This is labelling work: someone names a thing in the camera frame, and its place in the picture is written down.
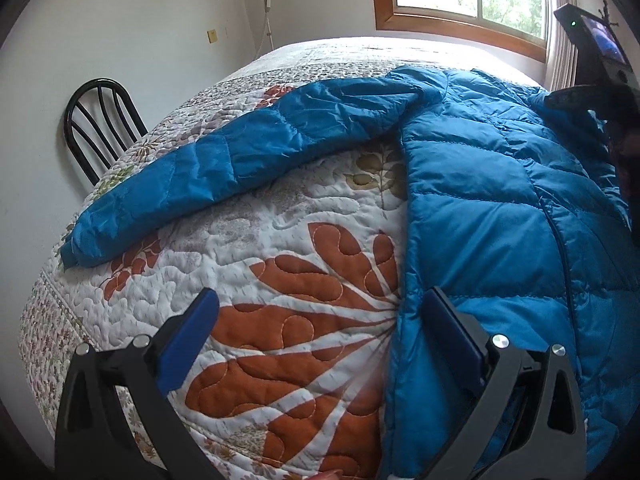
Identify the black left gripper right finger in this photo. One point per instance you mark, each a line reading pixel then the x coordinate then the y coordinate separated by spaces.
pixel 526 421

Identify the wooden coat rack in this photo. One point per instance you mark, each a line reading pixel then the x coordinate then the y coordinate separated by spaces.
pixel 605 15

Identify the floral quilted bedspread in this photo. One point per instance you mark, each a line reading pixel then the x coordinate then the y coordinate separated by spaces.
pixel 308 270

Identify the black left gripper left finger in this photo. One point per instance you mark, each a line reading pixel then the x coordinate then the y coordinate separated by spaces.
pixel 115 420

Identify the beige side window curtain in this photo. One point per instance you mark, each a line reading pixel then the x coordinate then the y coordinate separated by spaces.
pixel 561 55

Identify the yellow wall outlet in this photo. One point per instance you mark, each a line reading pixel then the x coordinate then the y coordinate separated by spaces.
pixel 212 36

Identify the blue puffer jacket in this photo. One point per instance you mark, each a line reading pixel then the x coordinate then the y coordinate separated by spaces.
pixel 513 211

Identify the black metal chair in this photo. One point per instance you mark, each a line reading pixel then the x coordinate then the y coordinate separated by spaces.
pixel 100 123

